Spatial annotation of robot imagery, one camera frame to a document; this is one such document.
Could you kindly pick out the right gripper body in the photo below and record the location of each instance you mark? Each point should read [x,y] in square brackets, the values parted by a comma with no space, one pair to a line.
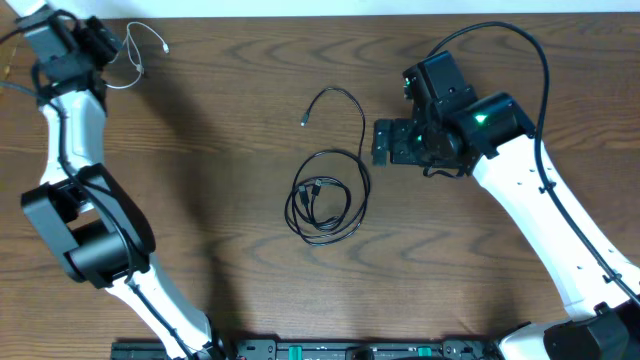
[414,144]

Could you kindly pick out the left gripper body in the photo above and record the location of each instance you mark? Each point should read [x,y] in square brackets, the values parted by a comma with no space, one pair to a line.
[99,50]

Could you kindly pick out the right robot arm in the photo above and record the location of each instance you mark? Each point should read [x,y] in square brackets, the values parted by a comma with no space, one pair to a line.
[454,133]

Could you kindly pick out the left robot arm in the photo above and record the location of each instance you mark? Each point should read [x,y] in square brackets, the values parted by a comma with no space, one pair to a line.
[93,228]

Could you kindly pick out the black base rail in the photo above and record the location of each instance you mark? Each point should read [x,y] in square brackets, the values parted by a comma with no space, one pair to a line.
[269,349]

